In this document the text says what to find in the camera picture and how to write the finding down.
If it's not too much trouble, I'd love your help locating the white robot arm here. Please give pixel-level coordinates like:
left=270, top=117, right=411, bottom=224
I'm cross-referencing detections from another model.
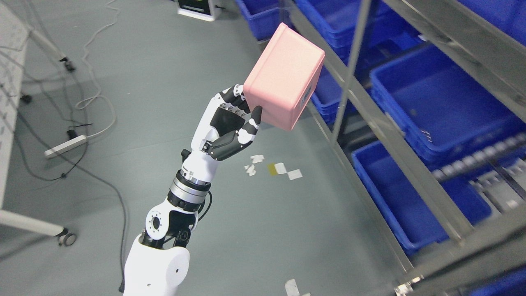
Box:
left=120, top=84, right=262, bottom=296

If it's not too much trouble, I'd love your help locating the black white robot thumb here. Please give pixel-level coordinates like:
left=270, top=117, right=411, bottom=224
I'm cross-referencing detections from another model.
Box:
left=205, top=106, right=263, bottom=161

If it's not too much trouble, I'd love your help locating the pink plastic storage box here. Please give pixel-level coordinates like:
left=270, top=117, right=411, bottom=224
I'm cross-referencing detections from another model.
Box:
left=243, top=23, right=325, bottom=131

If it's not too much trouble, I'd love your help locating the stainless steel shelf rack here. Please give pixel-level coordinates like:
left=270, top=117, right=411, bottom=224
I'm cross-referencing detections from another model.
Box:
left=279, top=0, right=525, bottom=296

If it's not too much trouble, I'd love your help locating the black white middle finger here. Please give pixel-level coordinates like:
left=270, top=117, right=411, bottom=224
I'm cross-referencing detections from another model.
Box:
left=231, top=84, right=245, bottom=99

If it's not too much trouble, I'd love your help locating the white cable on floor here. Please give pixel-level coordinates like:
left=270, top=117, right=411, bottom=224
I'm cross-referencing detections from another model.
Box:
left=74, top=0, right=122, bottom=140

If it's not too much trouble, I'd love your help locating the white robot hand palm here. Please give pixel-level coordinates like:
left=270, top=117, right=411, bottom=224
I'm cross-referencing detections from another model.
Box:
left=181, top=92, right=250, bottom=183

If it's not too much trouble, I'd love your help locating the white power strip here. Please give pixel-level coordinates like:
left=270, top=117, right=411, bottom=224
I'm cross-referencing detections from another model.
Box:
left=44, top=135, right=88, bottom=159

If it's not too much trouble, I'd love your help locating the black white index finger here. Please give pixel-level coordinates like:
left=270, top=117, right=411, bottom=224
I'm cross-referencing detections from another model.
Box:
left=233, top=94, right=251, bottom=114

